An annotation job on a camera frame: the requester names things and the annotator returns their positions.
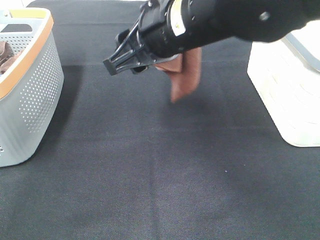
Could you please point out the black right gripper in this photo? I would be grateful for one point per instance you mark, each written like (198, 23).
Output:
(132, 54)

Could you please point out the brown microfibre towel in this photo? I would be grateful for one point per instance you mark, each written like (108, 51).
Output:
(184, 72)

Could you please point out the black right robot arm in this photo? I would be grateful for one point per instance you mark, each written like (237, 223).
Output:
(166, 28)

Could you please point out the grey perforated laundry basket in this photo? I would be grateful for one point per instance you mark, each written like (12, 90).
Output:
(31, 87)

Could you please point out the black table cloth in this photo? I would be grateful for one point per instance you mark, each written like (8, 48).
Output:
(119, 161)

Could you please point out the brown towels in basket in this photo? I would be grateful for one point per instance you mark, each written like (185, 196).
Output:
(7, 56)

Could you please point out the white woven storage basket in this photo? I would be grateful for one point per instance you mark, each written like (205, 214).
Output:
(286, 75)

